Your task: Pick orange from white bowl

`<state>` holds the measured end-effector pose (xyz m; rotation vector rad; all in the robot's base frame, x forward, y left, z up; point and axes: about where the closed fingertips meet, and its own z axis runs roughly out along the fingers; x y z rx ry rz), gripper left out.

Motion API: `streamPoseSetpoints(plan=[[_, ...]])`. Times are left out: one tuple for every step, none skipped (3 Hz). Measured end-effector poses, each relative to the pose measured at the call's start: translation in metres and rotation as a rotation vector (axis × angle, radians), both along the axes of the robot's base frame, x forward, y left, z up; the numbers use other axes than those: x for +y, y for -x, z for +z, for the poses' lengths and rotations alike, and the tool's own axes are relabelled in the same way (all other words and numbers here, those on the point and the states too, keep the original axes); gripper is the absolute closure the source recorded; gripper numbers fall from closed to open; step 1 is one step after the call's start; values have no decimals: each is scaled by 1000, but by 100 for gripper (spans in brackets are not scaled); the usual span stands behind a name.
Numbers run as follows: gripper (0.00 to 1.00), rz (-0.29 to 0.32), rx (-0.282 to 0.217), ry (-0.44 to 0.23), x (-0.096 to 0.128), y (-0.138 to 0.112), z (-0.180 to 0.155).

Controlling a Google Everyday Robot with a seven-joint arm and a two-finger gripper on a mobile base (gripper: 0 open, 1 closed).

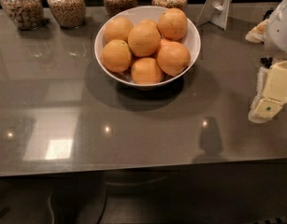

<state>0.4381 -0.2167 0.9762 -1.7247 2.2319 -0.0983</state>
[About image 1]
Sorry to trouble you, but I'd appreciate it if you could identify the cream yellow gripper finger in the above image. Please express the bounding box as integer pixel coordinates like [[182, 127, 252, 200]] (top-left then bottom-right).
[[249, 61, 287, 123]]

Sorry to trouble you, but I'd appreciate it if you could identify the white folded card stand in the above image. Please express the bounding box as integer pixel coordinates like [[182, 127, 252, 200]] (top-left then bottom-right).
[[195, 0, 233, 30]]

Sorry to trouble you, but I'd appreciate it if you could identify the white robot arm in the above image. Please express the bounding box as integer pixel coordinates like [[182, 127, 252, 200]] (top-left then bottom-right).
[[245, 0, 287, 123]]

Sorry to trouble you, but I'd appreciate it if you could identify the orange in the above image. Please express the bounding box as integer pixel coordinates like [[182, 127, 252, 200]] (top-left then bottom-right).
[[104, 17, 134, 42], [155, 39, 191, 77], [101, 39, 133, 73], [158, 8, 188, 40], [128, 23, 161, 57], [131, 57, 164, 85]]

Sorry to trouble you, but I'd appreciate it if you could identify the glass jar far left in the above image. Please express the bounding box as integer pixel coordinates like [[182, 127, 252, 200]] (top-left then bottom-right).
[[0, 0, 45, 31]]

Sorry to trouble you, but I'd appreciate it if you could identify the beige cloth at right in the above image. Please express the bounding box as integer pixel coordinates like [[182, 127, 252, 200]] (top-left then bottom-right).
[[245, 19, 268, 43]]

